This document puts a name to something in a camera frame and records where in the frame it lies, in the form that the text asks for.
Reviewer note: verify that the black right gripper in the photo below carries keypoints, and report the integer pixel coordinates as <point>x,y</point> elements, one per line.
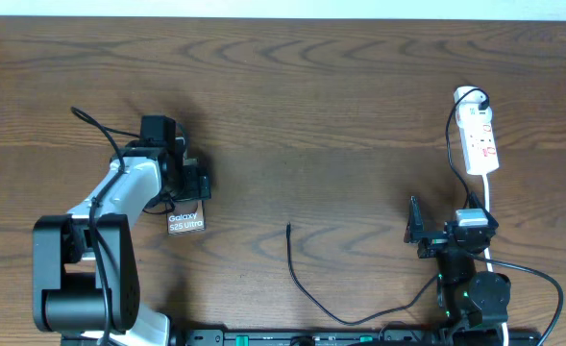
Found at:
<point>415,230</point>

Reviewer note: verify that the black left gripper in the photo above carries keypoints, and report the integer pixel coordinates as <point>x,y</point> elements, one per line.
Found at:
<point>196,188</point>

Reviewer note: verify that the Galaxy S25 Ultra smartphone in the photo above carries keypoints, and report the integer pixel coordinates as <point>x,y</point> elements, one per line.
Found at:
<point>186,217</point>

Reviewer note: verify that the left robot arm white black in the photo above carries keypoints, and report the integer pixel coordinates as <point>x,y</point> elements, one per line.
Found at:
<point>85,282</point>

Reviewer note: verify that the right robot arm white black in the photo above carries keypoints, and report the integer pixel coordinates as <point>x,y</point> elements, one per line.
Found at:
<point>475,301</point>

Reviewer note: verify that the white power strip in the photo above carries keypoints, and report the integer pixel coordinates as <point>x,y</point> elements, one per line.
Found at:
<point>473,117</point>

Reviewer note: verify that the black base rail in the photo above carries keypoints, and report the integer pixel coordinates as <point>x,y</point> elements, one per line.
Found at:
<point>396,336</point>

